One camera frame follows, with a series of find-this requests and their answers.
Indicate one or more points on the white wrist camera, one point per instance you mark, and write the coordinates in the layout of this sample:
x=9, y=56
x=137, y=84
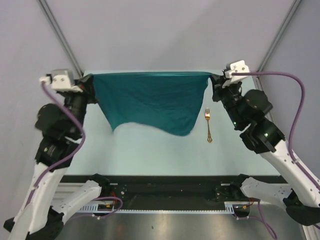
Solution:
x=235, y=72
x=61, y=80

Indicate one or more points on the white slotted cable duct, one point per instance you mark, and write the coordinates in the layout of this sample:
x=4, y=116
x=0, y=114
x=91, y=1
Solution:
x=223, y=208

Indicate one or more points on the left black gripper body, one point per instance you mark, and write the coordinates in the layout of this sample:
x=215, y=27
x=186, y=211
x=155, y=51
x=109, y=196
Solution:
x=90, y=98

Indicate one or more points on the gold ornate fork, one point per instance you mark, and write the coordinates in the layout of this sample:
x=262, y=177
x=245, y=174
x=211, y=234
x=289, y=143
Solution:
x=207, y=116

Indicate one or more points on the left aluminium corner post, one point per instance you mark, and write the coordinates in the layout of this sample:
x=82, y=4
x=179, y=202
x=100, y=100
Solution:
x=49, y=15

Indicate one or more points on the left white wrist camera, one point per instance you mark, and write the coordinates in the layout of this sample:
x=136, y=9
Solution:
x=61, y=80

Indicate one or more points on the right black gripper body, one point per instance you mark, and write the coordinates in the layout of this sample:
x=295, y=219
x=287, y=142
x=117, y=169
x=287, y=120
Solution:
x=230, y=94

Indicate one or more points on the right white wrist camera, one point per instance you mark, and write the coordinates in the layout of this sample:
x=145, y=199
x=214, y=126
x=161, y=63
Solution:
x=235, y=72

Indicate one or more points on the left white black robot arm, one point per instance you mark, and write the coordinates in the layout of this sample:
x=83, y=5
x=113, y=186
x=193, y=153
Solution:
x=61, y=125

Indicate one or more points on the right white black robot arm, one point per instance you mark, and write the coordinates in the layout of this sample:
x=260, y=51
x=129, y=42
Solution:
x=301, y=198

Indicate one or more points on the aluminium corner post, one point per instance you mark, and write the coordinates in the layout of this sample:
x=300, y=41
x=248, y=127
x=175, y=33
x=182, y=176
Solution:
x=280, y=33
x=49, y=15

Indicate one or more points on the right aluminium corner post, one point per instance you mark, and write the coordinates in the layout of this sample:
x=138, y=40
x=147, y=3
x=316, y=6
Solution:
x=280, y=33

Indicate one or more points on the teal cloth napkin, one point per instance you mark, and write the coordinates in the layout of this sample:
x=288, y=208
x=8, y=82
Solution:
x=169, y=101

